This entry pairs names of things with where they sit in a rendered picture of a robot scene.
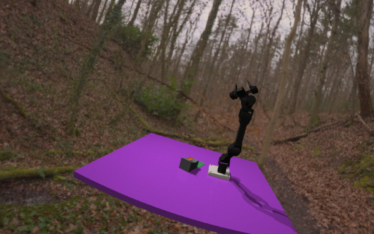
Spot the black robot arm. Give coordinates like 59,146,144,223
217,87,256,174

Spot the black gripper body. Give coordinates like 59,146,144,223
229,86,258,103

